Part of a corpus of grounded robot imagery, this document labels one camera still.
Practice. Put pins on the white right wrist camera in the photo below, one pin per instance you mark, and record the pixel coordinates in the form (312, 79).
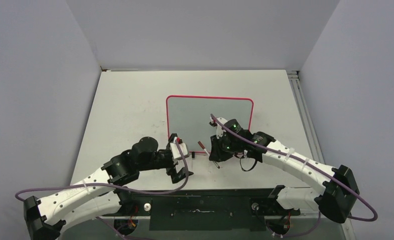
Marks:
(219, 130)

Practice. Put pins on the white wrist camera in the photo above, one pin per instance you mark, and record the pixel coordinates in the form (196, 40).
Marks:
(178, 151)
(219, 130)

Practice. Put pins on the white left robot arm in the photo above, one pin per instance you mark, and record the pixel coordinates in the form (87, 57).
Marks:
(104, 191)

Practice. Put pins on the white whiteboard marker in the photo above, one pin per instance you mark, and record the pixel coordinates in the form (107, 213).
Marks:
(208, 155)

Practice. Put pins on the brown marker cap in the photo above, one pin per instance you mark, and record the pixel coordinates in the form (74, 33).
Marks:
(201, 145)

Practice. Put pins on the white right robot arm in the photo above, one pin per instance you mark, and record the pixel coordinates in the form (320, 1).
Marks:
(332, 190)

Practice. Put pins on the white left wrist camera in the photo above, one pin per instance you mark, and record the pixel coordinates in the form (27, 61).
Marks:
(178, 151)

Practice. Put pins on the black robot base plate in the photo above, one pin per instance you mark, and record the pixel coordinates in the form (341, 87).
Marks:
(204, 210)

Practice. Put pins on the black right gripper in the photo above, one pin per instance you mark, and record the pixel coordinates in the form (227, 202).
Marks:
(217, 155)

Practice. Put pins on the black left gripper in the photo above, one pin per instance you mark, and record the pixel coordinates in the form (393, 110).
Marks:
(175, 175)

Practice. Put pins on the pink framed whiteboard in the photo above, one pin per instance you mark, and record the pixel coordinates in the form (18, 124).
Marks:
(189, 116)

